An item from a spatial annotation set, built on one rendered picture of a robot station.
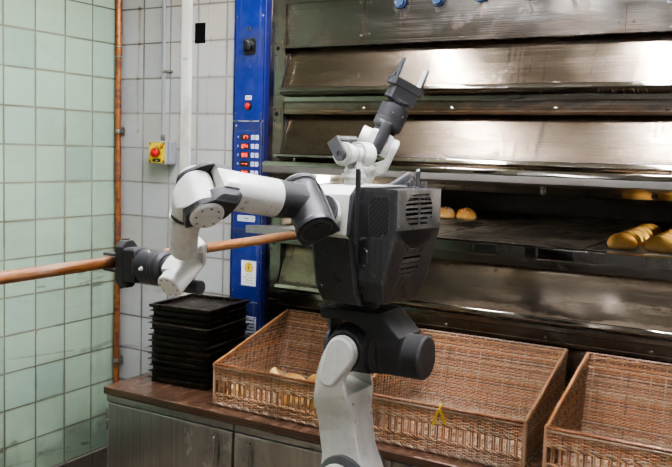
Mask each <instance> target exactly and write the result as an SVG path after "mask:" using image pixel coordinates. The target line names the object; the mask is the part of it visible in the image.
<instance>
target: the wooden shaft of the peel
mask: <svg viewBox="0 0 672 467"><path fill-rule="evenodd" d="M296 238H297V237H296V234H295V231H288V232H281V233H274V234H267V235H259V236H252V237H245V238H238V239H231V240H223V241H216V242H209V243H206V244H207V253H210V252H216V251H223V250H229V249H236V248H242V247H249V246H255V245H262V244H268V243H275V242H281V241H287V240H294V239H296ZM113 267H115V257H109V256H107V257H100V258H93V259H86V260H78V261H71V262H64V263H57V264H50V265H42V266H35V267H28V268H21V269H13V270H6V271H0V285H3V284H9V283H16V282H22V281H29V280H35V279H42V278H48V277H55V276H61V275H68V274H74V273H80V272H87V271H93V270H100V269H106V268H113Z"/></svg>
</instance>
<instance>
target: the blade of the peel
mask: <svg viewBox="0 0 672 467"><path fill-rule="evenodd" d="M290 230H295V228H294V225H246V232H247V233H258V234H274V233H281V232H288V231H290Z"/></svg>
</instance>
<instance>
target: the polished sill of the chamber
mask: <svg viewBox="0 0 672 467"><path fill-rule="evenodd" d="M434 250H442V251H453V252H464V253H475V254H486V255H497V256H508V257H519V258H530V259H542V260H553V261H564V262H575V263H586V264H597V265H608V266H619V267H630V268H641V269H652V270H663V271H672V257H668V256H656V255H644V254H632V253H620V252H607V251H595V250H583V249H571V248H559V247H547V246H535V245H523V244H511V243H498V242H486V241H474V240H462V239H450V238H438V237H437V240H436V243H435V247H434Z"/></svg>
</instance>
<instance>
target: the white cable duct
mask: <svg viewBox="0 0 672 467"><path fill-rule="evenodd" d="M192 28H193V0H182V23H181V98H180V171H182V170H183V169H184V168H186V167H189V166H191V99H192Z"/></svg>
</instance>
